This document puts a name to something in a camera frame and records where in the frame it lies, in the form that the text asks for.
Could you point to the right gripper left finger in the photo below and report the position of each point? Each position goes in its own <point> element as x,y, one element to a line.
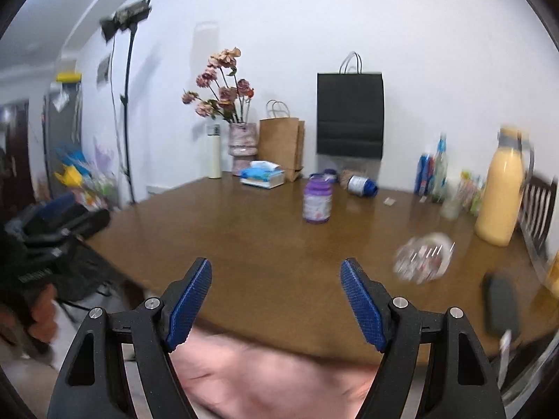
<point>93,383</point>

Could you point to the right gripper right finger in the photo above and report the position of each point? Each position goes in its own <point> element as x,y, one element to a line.
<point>460,382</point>

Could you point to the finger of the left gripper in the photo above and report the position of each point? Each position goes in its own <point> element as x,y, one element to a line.
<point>82,227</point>
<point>45,217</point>

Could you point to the purple supplement bottle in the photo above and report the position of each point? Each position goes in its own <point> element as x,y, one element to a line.
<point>317,199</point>

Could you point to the left hand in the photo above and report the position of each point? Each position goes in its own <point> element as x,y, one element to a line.
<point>42,326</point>

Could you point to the black remote control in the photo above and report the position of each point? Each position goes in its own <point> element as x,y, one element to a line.
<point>501,313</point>

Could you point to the crinkled plastic snack bag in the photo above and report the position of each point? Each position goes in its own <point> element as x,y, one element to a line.
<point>424,259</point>

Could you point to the cream white thermos bottle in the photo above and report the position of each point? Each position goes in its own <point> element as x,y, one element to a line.
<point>213,131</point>

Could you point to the yellow thermos jug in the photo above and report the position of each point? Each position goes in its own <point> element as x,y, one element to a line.
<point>508,175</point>

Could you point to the pink mottled ceramic vase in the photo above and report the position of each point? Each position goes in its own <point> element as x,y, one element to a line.
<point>242,145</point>

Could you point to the blue tissue pack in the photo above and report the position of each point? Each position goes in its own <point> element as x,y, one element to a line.
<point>263,174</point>

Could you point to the dried pink flowers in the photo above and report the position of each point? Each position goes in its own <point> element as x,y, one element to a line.
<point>226,95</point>

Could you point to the colourful snack packets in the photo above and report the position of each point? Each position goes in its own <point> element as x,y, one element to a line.
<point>463,195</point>

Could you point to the black light stand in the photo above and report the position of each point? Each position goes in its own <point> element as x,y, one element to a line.
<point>126,19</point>

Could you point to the dark wooden chair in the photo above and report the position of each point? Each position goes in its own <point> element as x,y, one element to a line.
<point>536,213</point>

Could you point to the clear bottle blue cap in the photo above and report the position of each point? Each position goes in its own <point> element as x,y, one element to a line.
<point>440,170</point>

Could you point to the brown paper bag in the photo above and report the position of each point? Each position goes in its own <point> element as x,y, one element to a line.
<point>281,139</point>

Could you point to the lying blue white bottle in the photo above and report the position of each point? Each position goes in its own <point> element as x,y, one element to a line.
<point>362,187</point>

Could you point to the blue soda can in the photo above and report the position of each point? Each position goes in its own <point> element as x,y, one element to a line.
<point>425,171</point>

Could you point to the beige woven small box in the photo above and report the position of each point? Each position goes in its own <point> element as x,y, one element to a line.
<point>345,176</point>

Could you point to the purple white small jar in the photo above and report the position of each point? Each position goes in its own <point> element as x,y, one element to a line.
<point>330,175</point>

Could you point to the black paper bag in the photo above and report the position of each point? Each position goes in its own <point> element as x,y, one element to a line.
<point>351,111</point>

